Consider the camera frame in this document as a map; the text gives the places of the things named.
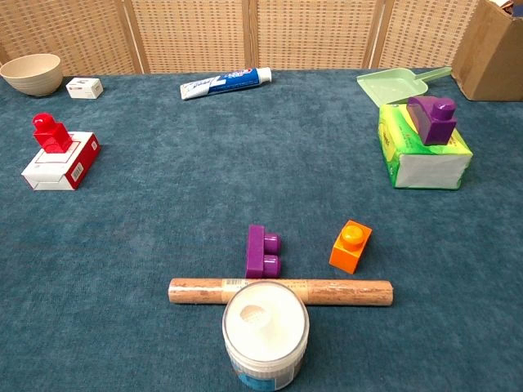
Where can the beige ribbed bowl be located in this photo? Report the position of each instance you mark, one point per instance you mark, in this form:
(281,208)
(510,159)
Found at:
(30,79)

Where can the woven bamboo folding screen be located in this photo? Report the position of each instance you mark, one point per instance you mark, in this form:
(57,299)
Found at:
(196,32)

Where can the white and red box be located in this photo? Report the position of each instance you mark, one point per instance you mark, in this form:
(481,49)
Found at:
(53,169)

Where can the purple single-stud block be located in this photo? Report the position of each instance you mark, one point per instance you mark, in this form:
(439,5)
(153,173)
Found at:
(435,126)

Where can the brown cardboard box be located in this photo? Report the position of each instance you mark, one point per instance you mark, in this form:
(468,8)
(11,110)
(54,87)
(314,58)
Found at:
(490,53)

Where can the orange single-stud block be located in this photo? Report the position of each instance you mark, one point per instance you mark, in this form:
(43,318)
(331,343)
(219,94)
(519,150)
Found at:
(347,255)

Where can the wooden rolling pin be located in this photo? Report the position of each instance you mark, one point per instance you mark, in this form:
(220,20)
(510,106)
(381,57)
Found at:
(347,292)

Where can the blue table cloth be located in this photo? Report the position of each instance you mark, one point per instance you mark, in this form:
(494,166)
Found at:
(163,183)

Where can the white-lidded clear plastic jar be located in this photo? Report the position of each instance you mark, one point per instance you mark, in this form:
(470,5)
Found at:
(265,326)

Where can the green tissue pack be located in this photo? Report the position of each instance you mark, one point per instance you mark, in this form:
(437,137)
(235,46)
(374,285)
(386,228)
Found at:
(429,169)

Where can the purple two-stud block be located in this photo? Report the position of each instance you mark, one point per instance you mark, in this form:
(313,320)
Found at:
(255,253)

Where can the small white carton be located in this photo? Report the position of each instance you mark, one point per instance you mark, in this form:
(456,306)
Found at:
(83,89)

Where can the red single-stud block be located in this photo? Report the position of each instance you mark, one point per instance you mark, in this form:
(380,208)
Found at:
(51,136)

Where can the blue white toothpaste tube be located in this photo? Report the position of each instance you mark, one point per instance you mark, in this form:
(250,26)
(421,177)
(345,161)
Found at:
(229,81)

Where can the pale green dustpan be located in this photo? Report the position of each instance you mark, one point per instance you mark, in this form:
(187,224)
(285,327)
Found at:
(390,86)

